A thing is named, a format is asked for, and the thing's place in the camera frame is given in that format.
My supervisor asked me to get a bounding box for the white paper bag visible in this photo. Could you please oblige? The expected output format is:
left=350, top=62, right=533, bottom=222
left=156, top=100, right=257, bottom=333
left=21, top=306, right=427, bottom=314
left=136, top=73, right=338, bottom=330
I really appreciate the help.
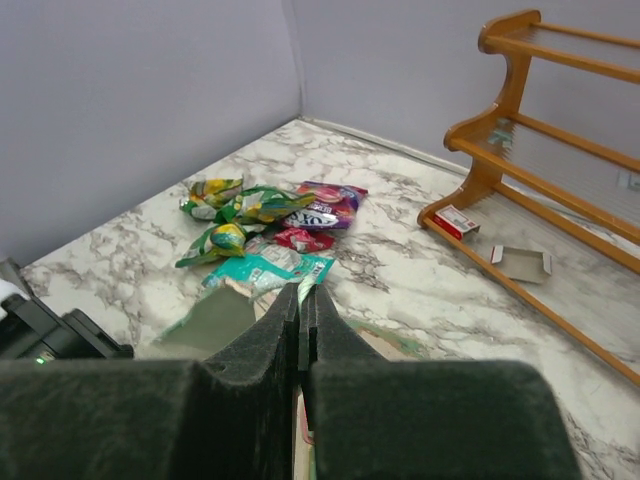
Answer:
left=137, top=278, right=421, bottom=479

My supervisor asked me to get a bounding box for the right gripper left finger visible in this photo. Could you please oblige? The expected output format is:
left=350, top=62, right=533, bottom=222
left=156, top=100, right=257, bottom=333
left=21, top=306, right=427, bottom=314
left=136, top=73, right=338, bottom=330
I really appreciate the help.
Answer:
left=1, top=284, right=299, bottom=479

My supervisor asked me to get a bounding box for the purple blue snack packet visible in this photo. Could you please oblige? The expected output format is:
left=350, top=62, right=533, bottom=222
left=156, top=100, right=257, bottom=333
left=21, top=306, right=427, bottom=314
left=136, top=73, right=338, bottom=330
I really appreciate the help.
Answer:
left=281, top=181, right=369, bottom=231

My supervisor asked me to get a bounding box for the yellow green snack packet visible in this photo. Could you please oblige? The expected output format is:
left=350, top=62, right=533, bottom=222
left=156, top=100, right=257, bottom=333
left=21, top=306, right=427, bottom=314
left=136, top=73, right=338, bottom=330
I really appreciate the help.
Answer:
left=179, top=178, right=244, bottom=221

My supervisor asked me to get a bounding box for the green lime snack packet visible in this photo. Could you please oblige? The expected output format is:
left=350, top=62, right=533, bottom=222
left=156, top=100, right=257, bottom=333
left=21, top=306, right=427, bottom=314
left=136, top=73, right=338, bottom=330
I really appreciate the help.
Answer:
left=214, top=185, right=315, bottom=225

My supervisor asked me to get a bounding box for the wooden shelf rack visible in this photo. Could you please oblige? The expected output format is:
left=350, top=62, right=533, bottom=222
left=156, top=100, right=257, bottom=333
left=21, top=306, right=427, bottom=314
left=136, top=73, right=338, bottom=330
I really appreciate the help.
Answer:
left=417, top=9, right=639, bottom=384

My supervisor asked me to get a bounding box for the red white small box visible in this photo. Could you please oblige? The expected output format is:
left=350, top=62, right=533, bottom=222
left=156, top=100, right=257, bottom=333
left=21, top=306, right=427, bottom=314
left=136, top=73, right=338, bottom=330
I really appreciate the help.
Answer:
left=433, top=205, right=481, bottom=241

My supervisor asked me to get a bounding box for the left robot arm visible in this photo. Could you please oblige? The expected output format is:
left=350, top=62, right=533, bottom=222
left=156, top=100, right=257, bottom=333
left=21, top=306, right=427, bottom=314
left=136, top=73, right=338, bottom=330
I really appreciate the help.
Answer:
left=1, top=258, right=134, bottom=365

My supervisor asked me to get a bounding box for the pink snack packet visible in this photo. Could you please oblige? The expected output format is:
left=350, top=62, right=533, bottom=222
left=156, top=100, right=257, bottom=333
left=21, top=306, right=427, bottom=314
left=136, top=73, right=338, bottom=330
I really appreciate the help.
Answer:
left=273, top=228, right=335, bottom=253

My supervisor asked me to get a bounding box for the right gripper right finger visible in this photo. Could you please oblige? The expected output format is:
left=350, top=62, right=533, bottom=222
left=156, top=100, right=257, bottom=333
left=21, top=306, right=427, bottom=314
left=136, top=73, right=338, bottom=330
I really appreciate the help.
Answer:
left=298, top=285, right=582, bottom=479

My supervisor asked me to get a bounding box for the teal snack packet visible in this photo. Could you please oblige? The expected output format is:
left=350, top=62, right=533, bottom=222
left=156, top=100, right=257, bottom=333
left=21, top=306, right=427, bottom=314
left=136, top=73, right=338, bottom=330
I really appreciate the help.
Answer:
left=202, top=236, right=334, bottom=298

